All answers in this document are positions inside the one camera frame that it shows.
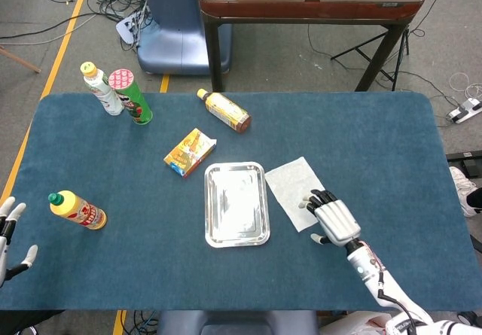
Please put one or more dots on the blue table mat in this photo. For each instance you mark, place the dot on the blue table mat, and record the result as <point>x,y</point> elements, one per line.
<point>339,143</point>

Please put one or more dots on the white grey power strip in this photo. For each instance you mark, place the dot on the white grey power strip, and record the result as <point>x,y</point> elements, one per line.
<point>465,110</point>

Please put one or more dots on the brown mahjong table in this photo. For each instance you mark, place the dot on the brown mahjong table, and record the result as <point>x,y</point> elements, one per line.
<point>301,9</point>

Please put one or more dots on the white bottle yellow cap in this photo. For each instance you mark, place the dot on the white bottle yellow cap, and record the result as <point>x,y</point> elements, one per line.
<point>103,94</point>

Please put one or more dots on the green chips can pink lid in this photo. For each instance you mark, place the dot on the green chips can pink lid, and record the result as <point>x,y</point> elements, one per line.
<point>132,101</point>

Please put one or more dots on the white sneaker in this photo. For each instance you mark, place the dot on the white sneaker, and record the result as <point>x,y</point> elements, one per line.
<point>461,188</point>

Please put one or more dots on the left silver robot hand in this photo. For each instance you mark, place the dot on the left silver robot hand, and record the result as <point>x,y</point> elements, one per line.
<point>4,252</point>

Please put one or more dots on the brown tea bottle yellow cap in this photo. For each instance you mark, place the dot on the brown tea bottle yellow cap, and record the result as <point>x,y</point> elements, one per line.
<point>226,111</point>

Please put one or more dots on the wooden stick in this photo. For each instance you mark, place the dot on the wooden stick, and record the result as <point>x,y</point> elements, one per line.
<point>22,63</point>

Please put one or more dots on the black tripod stand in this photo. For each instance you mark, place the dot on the black tripod stand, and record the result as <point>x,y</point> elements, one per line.
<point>406,41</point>

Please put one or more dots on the blue grey machine base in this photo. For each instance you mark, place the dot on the blue grey machine base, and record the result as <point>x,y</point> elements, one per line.
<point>177,30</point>

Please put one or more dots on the yellow bottle green cap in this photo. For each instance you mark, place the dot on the yellow bottle green cap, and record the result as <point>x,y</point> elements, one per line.
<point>79,211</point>

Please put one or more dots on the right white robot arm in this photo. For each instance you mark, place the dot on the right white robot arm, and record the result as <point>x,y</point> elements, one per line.
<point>361,267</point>

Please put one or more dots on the grey blue robot chassis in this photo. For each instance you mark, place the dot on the grey blue robot chassis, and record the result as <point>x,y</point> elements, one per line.
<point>237,323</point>

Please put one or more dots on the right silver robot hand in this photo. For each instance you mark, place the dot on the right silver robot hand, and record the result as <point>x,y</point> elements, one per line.
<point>337,218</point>

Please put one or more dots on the black floor equipment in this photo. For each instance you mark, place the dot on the black floor equipment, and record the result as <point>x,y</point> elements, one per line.
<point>470,165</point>

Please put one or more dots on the white paper sheet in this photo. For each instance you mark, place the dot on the white paper sheet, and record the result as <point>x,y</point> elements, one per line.
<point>290,184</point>

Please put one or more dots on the black sock ankle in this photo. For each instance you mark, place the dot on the black sock ankle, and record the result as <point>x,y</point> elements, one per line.
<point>475,199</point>

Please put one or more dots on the yellow snack box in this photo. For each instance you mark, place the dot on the yellow snack box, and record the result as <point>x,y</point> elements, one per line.
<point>190,152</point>

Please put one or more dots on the white power strip with plugs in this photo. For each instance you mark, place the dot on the white power strip with plugs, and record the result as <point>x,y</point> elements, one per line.
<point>126,28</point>

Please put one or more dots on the silver metal tray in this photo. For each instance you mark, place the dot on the silver metal tray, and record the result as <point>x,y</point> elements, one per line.
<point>237,207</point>

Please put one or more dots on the white plastic bag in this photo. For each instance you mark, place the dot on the white plastic bag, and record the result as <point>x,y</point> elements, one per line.
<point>350,325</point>

